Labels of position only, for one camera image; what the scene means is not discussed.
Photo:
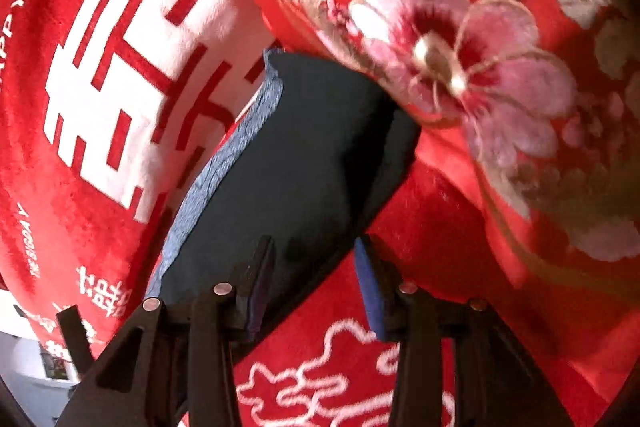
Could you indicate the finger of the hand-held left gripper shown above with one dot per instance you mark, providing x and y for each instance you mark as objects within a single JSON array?
[{"x": 75, "y": 337}]

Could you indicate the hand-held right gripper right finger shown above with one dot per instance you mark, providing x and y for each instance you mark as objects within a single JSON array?
[{"x": 371, "y": 292}]

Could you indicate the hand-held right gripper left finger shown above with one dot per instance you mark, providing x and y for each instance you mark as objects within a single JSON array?
[{"x": 260, "y": 297}]

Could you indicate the black pants with grey trim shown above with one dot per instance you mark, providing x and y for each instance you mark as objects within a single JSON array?
[{"x": 300, "y": 167}]

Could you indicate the red blanket with white characters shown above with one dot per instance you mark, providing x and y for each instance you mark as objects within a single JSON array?
[{"x": 90, "y": 107}]

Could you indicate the red embroidered quilt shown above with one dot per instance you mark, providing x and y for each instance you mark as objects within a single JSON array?
[{"x": 475, "y": 57}]

